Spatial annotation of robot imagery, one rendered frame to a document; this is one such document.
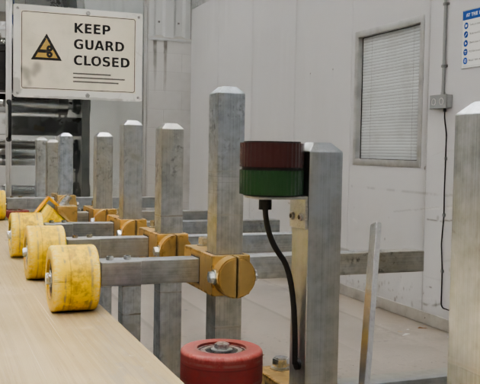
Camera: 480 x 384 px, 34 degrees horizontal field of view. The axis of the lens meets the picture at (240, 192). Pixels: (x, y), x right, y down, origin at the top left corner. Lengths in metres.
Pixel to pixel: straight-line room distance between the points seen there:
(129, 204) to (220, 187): 0.50
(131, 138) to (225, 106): 0.50
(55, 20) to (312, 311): 2.36
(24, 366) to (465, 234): 0.42
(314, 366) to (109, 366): 0.19
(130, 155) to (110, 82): 1.58
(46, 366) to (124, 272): 0.26
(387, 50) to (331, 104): 0.83
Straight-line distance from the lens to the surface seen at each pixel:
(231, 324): 0.99
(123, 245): 1.24
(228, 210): 0.97
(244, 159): 0.72
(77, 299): 0.96
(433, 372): 0.91
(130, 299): 1.47
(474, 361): 0.54
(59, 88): 2.98
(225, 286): 0.95
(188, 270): 1.01
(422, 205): 5.27
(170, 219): 1.21
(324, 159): 0.74
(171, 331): 1.24
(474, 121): 0.53
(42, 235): 1.20
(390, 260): 1.13
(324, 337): 0.76
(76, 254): 0.96
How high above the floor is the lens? 1.10
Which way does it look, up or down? 3 degrees down
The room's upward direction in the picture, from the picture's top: 1 degrees clockwise
